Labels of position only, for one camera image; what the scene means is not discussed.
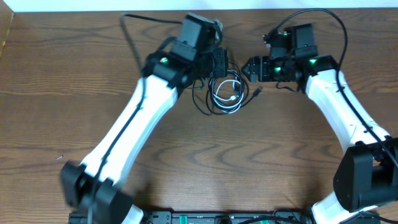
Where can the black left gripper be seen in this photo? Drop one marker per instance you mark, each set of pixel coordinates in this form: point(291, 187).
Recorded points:
point(221, 62)

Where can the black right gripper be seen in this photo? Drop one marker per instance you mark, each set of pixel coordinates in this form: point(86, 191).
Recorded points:
point(263, 74)

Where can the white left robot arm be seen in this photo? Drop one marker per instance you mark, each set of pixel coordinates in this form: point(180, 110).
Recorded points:
point(94, 186)

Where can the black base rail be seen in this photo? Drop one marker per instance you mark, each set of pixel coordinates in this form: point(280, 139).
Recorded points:
point(164, 217)

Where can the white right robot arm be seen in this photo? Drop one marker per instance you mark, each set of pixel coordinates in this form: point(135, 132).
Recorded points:
point(367, 175)

